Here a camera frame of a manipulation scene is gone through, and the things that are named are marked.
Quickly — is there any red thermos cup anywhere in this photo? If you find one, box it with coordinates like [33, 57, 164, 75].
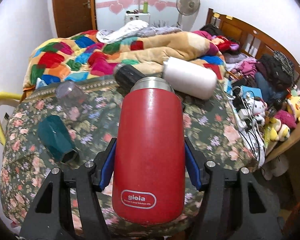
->
[112, 77, 185, 225]

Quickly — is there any dark green faceted cup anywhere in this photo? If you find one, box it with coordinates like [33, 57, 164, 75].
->
[38, 115, 78, 164]

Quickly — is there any clear plastic cup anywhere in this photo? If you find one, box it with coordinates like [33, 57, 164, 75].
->
[56, 80, 87, 121]

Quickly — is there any white spotted plush dog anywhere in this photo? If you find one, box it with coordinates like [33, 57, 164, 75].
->
[245, 96, 267, 122]

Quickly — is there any floral green tablecloth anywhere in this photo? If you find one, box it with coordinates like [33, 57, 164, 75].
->
[0, 76, 258, 239]

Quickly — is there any yellow plush toy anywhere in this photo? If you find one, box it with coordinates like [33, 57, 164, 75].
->
[287, 95, 300, 122]

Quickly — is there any light blue box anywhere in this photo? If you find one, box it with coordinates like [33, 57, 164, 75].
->
[241, 86, 262, 99]

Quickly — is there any pile of dark clothes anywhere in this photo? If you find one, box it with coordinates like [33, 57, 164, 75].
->
[255, 50, 294, 90]

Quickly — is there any white thermos bottle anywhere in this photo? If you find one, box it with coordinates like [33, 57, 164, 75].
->
[162, 57, 218, 100]

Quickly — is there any black thermos bottle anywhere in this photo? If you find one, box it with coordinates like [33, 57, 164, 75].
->
[113, 63, 147, 97]

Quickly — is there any colourful patchwork quilt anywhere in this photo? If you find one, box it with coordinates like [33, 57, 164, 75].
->
[23, 30, 225, 91]

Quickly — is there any wooden bed headboard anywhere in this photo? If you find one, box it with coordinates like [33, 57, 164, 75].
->
[206, 8, 300, 82]

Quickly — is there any red plush toy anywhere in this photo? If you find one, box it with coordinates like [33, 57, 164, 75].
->
[211, 36, 240, 53]

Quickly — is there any grey white blanket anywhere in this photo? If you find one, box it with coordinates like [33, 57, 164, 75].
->
[96, 20, 182, 44]

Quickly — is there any brown wooden door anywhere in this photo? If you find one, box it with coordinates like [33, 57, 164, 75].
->
[52, 0, 97, 37]

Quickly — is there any standing electric fan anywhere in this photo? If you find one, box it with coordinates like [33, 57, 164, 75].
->
[175, 0, 200, 28]

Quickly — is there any small white cabinet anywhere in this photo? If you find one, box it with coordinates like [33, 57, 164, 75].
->
[124, 11, 151, 24]

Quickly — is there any frosted sliding wardrobe with hearts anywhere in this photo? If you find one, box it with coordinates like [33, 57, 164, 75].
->
[95, 0, 179, 30]

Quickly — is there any green bottle on cabinet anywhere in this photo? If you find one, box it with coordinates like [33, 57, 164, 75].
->
[143, 1, 148, 14]

